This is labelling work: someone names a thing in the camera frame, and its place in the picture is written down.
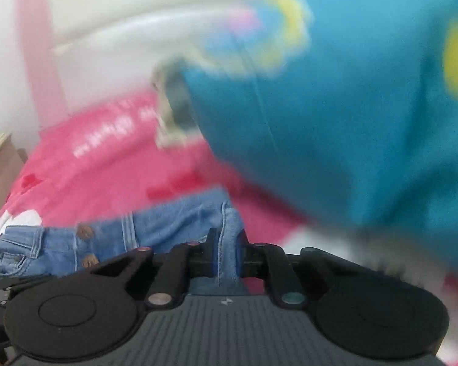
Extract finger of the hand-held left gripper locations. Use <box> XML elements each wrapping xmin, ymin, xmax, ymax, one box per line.
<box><xmin>0</xmin><ymin>276</ymin><xmax>54</xmax><ymax>292</ymax></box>

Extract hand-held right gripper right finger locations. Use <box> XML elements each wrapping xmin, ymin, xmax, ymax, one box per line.
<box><xmin>234</xmin><ymin>229</ymin><xmax>367</xmax><ymax>309</ymax></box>

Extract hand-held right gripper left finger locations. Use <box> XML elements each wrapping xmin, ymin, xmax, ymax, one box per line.
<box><xmin>89</xmin><ymin>229</ymin><xmax>218</xmax><ymax>309</ymax></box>

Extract blue denim jeans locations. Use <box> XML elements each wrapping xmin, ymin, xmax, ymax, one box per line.
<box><xmin>0</xmin><ymin>196</ymin><xmax>253</xmax><ymax>296</ymax></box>

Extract wooden nightstand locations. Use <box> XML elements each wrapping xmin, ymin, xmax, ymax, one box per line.
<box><xmin>0</xmin><ymin>133</ymin><xmax>27</xmax><ymax>233</ymax></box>

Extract pink floral blanket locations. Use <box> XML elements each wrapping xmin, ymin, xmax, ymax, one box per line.
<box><xmin>0</xmin><ymin>91</ymin><xmax>458</xmax><ymax>366</ymax></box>

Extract teal blue garment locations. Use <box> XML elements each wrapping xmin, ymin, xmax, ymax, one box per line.
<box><xmin>183</xmin><ymin>0</ymin><xmax>458</xmax><ymax>237</ymax></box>

